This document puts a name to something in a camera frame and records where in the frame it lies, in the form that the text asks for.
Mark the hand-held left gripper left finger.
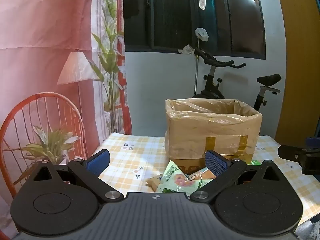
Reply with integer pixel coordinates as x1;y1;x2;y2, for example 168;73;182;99
32;149;124;203

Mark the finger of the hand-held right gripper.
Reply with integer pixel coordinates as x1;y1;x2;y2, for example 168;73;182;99
306;137;320;150
278;144;320;176

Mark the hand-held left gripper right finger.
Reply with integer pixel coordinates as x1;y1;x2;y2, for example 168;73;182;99
189;149;285;203

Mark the clear packet of orange cake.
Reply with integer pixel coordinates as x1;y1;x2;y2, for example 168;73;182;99
188;167;216;181

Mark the brown cardboard box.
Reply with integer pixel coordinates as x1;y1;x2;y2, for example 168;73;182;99
164;99;263;175

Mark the green snack packet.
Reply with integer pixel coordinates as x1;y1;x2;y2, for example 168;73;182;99
156;160;217;195

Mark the checked floral tablecloth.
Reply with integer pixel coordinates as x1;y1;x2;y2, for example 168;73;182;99
92;132;320;227

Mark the clear plastic box liner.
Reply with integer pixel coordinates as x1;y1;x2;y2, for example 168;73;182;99
165;99;263;159

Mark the brown snack packet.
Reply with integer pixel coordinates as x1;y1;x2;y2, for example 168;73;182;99
145;175;164;192

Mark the black exercise bike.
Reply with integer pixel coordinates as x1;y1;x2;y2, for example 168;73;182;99
191;47;282;112

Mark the yellow door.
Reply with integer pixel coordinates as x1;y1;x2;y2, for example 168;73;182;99
273;0;320;141

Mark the metal pole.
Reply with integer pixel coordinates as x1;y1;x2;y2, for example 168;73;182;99
193;38;201;96

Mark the crumpled white cloth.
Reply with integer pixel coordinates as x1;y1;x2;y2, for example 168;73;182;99
177;44;196;56

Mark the white hanging cap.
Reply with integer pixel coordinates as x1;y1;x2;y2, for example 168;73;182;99
195;27;209;42

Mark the printed backdrop curtain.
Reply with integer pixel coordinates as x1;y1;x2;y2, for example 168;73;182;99
0;0;132;207

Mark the dark window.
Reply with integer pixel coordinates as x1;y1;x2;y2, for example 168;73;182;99
123;0;266;61

